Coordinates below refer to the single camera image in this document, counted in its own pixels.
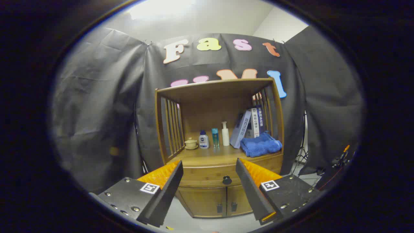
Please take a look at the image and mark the white pump bottle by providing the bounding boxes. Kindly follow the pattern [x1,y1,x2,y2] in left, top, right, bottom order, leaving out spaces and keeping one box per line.
[222,121,230,146]

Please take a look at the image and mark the wooden countertop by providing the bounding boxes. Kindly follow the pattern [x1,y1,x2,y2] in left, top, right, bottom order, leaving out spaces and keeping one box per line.
[167,131,283,167]

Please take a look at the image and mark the red cable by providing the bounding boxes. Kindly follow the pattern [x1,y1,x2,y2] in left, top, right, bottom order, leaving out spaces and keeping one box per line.
[319,168,344,190]

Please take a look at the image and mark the wooden cabinet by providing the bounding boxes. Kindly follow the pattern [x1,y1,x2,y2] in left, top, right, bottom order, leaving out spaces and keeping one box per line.
[155,78,285,219]

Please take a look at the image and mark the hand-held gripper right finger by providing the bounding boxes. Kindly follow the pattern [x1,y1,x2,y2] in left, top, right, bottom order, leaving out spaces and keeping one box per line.
[235,158,321,226]

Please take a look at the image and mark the black clamp orange tip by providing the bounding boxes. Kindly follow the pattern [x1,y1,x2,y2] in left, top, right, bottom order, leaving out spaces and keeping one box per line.
[332,145,356,169]

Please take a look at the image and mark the white spine book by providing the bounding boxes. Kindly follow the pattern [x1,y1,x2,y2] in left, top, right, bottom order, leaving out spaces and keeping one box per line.
[251,108,260,138]

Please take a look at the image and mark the white lotion bottle blue cap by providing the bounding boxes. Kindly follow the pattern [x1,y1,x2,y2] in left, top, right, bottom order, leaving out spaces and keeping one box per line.
[199,130,210,149]

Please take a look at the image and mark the black backdrop cloth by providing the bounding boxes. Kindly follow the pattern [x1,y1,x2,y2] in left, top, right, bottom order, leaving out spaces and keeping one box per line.
[52,26,366,194]

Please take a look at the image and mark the light stand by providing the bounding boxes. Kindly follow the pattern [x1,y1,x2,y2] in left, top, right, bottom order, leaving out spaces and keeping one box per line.
[291,112,309,175]

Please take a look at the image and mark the wooden drawer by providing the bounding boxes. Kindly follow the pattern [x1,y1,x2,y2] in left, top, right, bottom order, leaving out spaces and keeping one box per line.
[178,155,284,188]

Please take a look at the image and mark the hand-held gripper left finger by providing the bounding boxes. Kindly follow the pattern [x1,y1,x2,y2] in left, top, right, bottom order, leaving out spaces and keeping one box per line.
[89,160,184,227]

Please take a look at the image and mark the light purple book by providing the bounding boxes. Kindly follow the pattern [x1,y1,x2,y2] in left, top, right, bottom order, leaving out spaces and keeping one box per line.
[230,109,252,149]

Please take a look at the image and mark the dark blue book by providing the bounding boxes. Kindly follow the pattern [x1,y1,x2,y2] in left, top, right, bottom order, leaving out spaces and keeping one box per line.
[257,105,265,135]

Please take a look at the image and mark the blue folded towel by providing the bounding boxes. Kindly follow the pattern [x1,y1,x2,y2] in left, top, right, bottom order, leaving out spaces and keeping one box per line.
[240,131,282,158]

